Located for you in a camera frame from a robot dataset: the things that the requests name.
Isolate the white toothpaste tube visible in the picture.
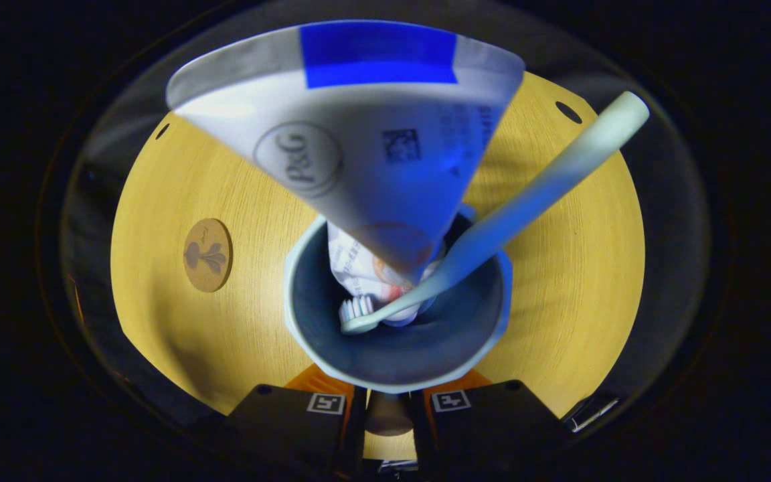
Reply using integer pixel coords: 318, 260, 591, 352
166, 19, 527, 327

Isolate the pale green toothbrush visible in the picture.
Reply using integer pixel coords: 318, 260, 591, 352
340, 91, 651, 335

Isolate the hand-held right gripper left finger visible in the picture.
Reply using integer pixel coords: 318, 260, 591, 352
225, 365, 367, 479

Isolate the pale green cup wooden handle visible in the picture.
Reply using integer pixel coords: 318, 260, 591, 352
283, 204, 515, 436

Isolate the round cork coaster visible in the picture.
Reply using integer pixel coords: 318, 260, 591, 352
183, 218, 234, 293

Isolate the wooden desktop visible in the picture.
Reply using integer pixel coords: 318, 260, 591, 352
110, 70, 646, 463

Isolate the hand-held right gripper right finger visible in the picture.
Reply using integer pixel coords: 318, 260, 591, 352
412, 368, 574, 479

